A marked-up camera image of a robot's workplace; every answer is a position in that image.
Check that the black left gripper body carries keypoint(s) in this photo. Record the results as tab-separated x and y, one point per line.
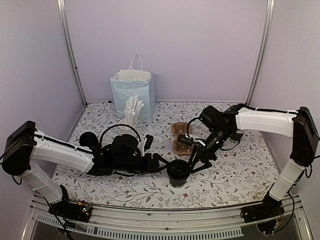
149	169

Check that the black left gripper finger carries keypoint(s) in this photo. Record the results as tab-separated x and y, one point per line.
157	168
159	159

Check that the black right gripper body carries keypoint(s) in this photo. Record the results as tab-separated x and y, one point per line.
210	155

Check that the black and white paper cup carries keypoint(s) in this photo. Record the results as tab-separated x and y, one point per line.
177	183

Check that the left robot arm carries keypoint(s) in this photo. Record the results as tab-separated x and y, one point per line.
27	145

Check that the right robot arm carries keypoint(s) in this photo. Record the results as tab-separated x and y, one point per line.
295	124

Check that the brown cardboard cup carrier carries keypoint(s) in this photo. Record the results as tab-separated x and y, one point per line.
181	149

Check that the stack of paper cups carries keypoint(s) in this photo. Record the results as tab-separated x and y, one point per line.
234	139

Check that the stack of black lids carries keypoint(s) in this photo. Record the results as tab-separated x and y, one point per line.
90	140

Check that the light blue paper bag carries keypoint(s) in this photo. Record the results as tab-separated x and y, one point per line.
134	81

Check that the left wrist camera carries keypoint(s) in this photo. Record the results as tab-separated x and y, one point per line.
145	144

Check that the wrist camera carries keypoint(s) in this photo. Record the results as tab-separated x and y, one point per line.
145	144
188	140

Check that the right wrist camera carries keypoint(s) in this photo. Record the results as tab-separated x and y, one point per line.
188	140

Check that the aluminium table front rail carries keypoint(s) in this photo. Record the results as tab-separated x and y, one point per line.
123	223

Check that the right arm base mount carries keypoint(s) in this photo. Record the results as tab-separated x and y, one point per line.
261	211

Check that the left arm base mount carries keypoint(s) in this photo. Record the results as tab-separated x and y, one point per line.
80	211

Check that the aluminium frame post right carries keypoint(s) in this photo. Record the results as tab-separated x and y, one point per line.
270	5

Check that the aluminium frame post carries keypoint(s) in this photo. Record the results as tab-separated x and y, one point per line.
270	5
61	7

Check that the aluminium frame post left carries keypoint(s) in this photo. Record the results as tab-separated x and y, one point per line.
61	7

